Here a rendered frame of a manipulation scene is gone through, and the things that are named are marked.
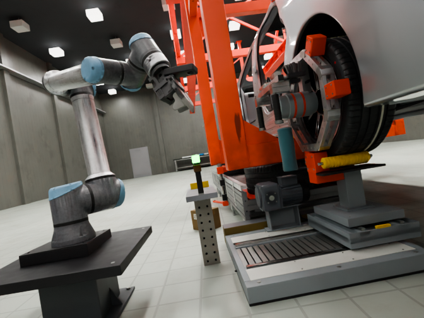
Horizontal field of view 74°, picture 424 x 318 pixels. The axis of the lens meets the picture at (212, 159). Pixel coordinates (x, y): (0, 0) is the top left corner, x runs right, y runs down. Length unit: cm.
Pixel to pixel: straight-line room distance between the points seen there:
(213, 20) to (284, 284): 174
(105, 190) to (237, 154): 95
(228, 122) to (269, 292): 117
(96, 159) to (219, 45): 118
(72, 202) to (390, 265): 142
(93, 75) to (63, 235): 72
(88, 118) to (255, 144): 110
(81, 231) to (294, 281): 96
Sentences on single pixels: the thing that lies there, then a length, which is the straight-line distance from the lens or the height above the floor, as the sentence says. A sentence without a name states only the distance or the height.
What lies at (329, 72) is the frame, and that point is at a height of 94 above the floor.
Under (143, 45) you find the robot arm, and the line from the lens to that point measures 111.
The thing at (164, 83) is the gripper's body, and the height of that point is 91.
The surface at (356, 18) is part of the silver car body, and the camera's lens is 142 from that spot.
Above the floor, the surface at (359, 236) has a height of 15.
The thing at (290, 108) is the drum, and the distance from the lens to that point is 159.
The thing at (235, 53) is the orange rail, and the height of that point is 328.
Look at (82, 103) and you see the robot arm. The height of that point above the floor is 102.
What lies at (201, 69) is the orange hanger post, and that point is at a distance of 410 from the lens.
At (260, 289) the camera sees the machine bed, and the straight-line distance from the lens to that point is 129.
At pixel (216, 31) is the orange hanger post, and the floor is 151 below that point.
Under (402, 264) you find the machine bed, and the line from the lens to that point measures 152.
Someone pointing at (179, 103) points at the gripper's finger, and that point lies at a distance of 97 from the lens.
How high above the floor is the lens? 64
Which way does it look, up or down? level
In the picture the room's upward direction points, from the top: 9 degrees counter-clockwise
